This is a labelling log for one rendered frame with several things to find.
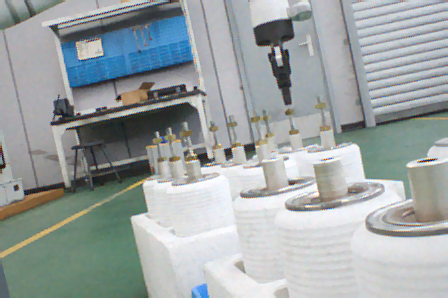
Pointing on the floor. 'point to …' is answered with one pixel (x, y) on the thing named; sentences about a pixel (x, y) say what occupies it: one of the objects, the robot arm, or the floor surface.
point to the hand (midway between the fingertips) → (287, 98)
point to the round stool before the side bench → (89, 164)
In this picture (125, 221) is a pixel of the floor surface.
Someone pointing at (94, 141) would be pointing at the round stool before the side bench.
